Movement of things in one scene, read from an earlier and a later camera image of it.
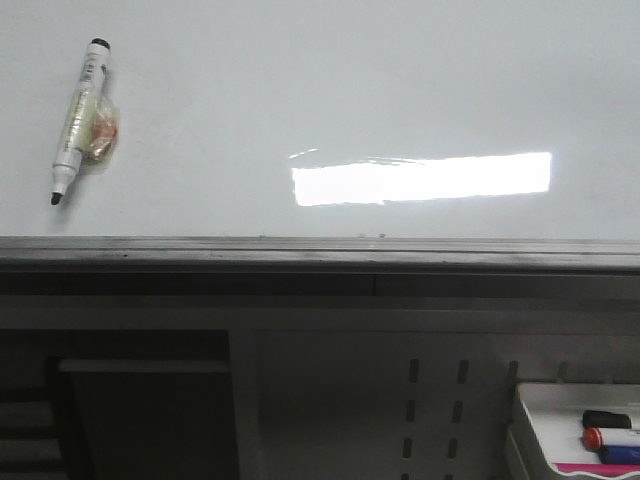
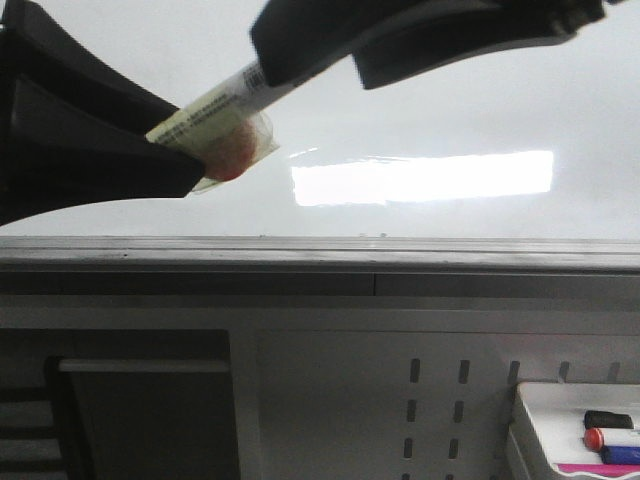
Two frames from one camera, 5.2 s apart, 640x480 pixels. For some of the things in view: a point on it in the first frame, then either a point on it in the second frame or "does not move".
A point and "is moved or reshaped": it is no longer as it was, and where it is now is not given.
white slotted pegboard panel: x=405 y=394 does not move
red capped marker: x=593 y=439 does not move
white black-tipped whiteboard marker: x=92 y=129 is moved or reshaped
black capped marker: x=604 y=419 does not move
